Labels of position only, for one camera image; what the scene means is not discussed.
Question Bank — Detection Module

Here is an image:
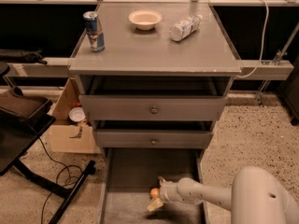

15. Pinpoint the black floor cable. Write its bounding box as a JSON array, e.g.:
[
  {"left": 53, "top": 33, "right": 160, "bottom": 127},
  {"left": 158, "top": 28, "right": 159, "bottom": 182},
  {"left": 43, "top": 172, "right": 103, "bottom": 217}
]
[{"left": 37, "top": 137, "right": 83, "bottom": 224}]

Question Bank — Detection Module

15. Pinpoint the clear plastic water bottle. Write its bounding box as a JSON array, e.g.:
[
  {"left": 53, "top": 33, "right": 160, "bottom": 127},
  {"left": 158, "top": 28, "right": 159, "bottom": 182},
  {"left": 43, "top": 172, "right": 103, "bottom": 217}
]
[{"left": 169, "top": 15, "right": 203, "bottom": 42}]

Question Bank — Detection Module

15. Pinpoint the blue silver drink can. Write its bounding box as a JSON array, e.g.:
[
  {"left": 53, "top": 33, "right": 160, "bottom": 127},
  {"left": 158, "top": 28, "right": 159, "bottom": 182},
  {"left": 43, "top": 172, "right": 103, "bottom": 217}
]
[{"left": 83, "top": 11, "right": 105, "bottom": 52}]

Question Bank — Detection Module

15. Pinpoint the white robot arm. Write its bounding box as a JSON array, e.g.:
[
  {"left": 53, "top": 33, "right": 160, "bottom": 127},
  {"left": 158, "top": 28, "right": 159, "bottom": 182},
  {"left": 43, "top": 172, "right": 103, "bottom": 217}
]
[{"left": 147, "top": 166, "right": 299, "bottom": 224}]

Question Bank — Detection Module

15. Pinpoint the cardboard box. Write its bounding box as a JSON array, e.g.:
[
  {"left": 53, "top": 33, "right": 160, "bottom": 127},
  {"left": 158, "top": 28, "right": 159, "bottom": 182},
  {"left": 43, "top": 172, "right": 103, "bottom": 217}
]
[{"left": 49, "top": 78, "right": 101, "bottom": 154}]

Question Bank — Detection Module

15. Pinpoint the grey bottom drawer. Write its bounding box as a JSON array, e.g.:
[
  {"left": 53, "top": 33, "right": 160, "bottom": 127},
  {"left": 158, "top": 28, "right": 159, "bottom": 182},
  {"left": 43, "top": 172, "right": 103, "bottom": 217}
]
[{"left": 99, "top": 148, "right": 206, "bottom": 224}]

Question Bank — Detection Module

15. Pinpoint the grey middle drawer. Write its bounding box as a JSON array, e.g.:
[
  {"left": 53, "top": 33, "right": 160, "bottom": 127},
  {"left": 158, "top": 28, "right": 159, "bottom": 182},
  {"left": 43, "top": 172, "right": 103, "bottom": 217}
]
[{"left": 93, "top": 120, "right": 213, "bottom": 149}]

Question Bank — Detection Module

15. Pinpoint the small orange fruit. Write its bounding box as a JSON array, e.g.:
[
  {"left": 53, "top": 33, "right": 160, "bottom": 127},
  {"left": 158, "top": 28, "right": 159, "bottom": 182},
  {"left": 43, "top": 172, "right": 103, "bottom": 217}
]
[{"left": 149, "top": 188, "right": 160, "bottom": 198}]

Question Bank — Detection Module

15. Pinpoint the white hanging cable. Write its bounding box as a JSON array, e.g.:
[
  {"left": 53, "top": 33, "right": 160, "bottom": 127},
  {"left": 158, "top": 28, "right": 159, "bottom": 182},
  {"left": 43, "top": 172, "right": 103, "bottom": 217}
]
[{"left": 236, "top": 0, "right": 270, "bottom": 79}]

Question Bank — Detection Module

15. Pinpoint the white cup in box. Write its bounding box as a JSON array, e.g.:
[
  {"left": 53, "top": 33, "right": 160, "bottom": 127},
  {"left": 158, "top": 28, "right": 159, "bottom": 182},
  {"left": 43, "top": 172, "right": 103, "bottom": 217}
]
[{"left": 68, "top": 107, "right": 86, "bottom": 122}]

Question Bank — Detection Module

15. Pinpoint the black stand with tray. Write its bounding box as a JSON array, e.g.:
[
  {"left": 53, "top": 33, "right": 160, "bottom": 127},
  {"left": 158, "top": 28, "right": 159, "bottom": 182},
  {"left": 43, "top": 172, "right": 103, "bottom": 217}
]
[{"left": 0, "top": 62, "right": 95, "bottom": 224}]

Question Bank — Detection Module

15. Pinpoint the white bowl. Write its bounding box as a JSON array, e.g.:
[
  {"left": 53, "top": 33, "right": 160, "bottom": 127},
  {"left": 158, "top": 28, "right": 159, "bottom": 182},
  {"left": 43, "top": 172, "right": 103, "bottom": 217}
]
[{"left": 129, "top": 10, "right": 162, "bottom": 31}]

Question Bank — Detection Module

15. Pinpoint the grey drawer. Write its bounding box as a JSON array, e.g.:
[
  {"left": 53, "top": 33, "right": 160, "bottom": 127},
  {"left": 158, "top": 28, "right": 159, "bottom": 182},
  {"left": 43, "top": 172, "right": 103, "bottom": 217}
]
[
  {"left": 93, "top": 120, "right": 213, "bottom": 149},
  {"left": 99, "top": 148, "right": 206, "bottom": 224},
  {"left": 78, "top": 77, "right": 228, "bottom": 122}
]

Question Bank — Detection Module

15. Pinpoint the grey top drawer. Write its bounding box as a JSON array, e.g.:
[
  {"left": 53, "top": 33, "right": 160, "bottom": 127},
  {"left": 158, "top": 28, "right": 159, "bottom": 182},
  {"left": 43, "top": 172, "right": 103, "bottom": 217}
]
[{"left": 78, "top": 77, "right": 228, "bottom": 122}]

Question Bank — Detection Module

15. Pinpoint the grey drawer cabinet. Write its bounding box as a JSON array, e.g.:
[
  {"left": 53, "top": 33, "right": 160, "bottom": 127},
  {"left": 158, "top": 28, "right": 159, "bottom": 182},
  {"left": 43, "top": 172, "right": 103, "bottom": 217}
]
[{"left": 68, "top": 2, "right": 243, "bottom": 161}]

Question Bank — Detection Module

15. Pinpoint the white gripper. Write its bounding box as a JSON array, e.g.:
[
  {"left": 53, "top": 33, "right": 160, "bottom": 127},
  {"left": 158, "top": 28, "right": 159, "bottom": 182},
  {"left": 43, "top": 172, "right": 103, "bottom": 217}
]
[{"left": 147, "top": 176, "right": 181, "bottom": 212}]

